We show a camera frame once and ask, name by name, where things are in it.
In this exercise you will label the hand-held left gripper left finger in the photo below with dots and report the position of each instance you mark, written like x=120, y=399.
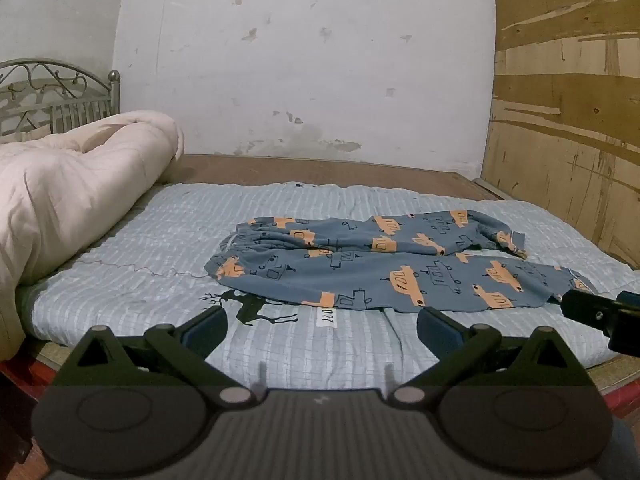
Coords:
x=209, y=331

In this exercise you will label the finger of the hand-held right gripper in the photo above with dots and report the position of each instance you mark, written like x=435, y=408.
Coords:
x=585, y=310

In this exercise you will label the dark cloth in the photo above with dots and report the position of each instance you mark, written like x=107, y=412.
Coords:
x=624, y=445

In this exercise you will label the grey metal bed headboard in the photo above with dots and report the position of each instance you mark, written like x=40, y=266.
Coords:
x=60, y=95

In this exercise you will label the blue pants with orange print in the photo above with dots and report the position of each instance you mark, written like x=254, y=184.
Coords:
x=380, y=270

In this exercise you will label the brown wooden bed board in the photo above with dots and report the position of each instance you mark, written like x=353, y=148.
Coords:
x=310, y=170

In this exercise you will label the light blue checked quilt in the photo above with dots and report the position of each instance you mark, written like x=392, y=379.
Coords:
x=150, y=240

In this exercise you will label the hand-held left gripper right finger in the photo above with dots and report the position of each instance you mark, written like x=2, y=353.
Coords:
x=434, y=332

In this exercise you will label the pale pink rolled comforter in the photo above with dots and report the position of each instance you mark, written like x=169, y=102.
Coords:
x=65, y=185

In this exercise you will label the scratched plywood panel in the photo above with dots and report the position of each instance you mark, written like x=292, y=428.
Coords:
x=565, y=110

